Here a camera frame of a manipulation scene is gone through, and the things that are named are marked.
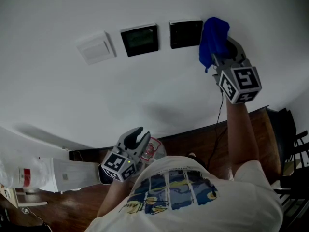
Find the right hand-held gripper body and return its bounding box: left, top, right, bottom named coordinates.
left=212, top=56, right=263, bottom=105

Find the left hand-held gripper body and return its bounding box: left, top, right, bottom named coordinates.
left=100, top=139, right=146, bottom=183

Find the blue cloth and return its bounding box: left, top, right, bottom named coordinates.
left=198, top=17, right=230, bottom=73

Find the black control panel dark screen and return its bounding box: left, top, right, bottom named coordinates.
left=169, top=20, right=204, bottom=50

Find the black control panel lit screen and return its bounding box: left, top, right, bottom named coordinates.
left=120, top=23, right=159, bottom=58

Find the person's right forearm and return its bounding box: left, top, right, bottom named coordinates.
left=225, top=98, right=261, bottom=173

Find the person's left forearm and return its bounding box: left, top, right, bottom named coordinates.
left=96, top=177, right=137, bottom=218

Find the clear plastic bottle red label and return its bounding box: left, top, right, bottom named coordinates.
left=140, top=136, right=168, bottom=166

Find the white box appliance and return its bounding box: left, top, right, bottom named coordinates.
left=38, top=157, right=114, bottom=193

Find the white printed t-shirt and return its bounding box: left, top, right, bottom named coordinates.
left=84, top=155, right=284, bottom=232

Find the clear plastic bag red label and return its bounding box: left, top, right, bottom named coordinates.
left=0, top=150, right=53, bottom=191

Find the black metal rack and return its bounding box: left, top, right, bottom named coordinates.
left=273, top=129, right=309, bottom=228

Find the thin black cable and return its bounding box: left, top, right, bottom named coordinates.
left=207, top=87, right=225, bottom=164

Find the white wall switch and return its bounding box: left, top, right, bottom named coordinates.
left=75, top=30, right=117, bottom=66

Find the light wooden frame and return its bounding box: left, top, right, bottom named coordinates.
left=0, top=187, right=48, bottom=209

